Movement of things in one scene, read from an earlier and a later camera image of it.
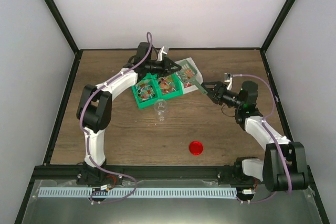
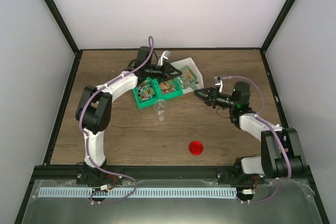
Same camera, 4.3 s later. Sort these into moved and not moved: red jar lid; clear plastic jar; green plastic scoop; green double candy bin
Moved: green plastic scoop
Not moved: green double candy bin; clear plastic jar; red jar lid
